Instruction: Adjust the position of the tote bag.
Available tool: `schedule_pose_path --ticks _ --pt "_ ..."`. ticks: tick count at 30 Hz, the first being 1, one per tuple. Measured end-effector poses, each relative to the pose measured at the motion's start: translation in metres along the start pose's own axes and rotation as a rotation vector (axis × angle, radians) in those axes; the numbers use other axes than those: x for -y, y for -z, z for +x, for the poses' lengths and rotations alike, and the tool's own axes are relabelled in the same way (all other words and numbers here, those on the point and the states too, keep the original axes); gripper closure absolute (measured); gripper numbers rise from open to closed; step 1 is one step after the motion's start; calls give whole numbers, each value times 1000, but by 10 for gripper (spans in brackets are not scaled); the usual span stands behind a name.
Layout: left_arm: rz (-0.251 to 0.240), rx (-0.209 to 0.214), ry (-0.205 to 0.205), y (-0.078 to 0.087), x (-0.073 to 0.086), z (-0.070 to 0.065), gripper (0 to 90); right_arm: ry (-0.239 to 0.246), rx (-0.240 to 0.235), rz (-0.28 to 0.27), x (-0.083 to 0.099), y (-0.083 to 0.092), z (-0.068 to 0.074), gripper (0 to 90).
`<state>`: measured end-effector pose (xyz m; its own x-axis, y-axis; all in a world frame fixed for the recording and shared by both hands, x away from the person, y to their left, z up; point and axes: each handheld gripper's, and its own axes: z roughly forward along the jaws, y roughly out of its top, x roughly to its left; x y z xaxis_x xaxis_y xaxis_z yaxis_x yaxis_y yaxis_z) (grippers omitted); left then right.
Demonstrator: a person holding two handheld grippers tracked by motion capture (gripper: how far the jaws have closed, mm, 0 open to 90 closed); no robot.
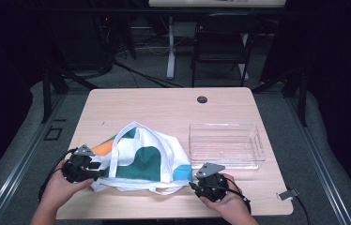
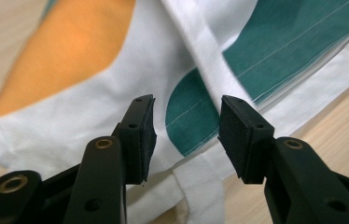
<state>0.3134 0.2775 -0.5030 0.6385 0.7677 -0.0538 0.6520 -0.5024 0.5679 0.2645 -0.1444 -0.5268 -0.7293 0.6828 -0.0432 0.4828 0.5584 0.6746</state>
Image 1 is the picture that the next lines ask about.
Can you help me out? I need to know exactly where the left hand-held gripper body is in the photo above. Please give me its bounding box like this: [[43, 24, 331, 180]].
[[61, 143, 99, 184]]

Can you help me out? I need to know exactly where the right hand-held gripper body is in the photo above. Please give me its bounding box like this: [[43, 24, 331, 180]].
[[194, 162, 230, 203]]

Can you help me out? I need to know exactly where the clear plastic tray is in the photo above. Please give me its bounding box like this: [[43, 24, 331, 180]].
[[188, 122, 267, 172]]

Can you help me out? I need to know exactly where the white patterned tote bag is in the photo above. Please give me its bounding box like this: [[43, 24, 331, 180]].
[[89, 121, 194, 196]]

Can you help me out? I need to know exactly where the person's left hand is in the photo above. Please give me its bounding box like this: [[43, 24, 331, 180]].
[[40, 159, 95, 211]]

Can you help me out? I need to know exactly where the person's right hand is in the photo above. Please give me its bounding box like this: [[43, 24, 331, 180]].
[[200, 173, 252, 221]]

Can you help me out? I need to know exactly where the black metal stand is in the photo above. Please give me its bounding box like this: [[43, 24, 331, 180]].
[[252, 66, 309, 128], [40, 66, 100, 125]]

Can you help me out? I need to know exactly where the dark equipment cabinet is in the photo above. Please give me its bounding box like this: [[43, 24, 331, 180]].
[[50, 12, 115, 73]]

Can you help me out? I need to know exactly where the light desk with white legs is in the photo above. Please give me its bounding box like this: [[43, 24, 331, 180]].
[[148, 0, 287, 81]]

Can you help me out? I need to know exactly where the black folding chair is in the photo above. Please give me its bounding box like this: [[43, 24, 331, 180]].
[[190, 12, 264, 88]]

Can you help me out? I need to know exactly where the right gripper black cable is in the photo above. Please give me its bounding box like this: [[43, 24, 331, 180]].
[[195, 182, 252, 215]]

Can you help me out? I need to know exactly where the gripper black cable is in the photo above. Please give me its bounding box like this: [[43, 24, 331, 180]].
[[38, 147, 78, 202], [195, 182, 252, 215]]

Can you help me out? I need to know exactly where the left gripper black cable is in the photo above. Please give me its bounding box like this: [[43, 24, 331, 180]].
[[38, 147, 78, 202]]

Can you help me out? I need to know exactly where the aluminium floor rail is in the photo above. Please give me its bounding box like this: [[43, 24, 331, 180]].
[[0, 93, 69, 225], [284, 93, 351, 225]]

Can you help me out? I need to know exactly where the grey cable clip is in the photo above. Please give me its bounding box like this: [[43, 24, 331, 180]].
[[276, 187, 300, 202]]

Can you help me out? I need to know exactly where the black cable at table edge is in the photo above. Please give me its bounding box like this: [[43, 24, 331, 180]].
[[285, 187, 312, 225]]

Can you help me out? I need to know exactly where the thick black floor cable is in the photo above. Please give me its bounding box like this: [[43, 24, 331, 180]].
[[112, 60, 185, 89]]

